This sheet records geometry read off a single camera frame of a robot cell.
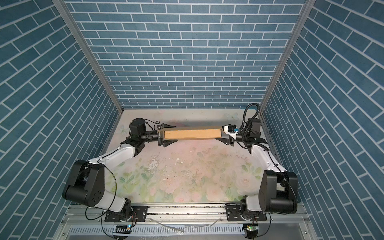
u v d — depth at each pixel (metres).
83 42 0.83
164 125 0.75
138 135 0.68
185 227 0.71
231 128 0.65
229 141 0.71
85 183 0.46
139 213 0.74
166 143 0.76
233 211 0.74
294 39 0.82
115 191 0.44
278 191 0.43
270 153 0.55
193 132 0.68
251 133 0.67
